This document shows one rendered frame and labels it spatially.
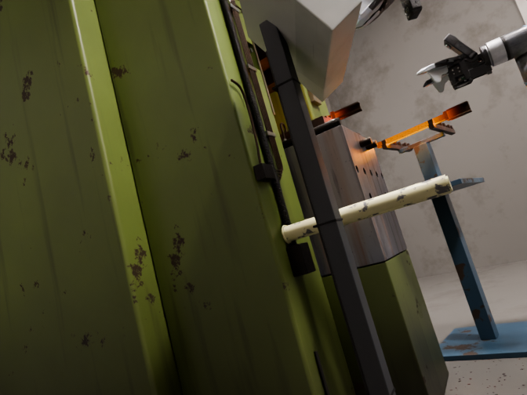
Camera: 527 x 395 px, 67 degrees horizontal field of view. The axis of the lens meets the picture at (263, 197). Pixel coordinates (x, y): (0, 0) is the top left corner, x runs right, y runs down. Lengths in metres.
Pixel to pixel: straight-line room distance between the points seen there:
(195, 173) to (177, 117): 0.19
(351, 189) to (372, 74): 3.50
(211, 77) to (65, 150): 0.57
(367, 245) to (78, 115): 1.02
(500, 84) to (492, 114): 0.26
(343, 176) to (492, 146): 2.93
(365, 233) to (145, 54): 0.91
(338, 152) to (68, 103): 0.91
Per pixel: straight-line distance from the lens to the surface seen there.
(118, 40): 1.54
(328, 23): 0.79
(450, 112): 1.79
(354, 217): 1.03
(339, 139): 1.30
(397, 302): 1.28
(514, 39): 1.42
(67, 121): 1.50
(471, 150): 4.17
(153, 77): 1.38
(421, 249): 4.46
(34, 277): 1.65
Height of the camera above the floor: 0.55
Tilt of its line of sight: 9 degrees up
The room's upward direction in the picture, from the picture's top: 16 degrees counter-clockwise
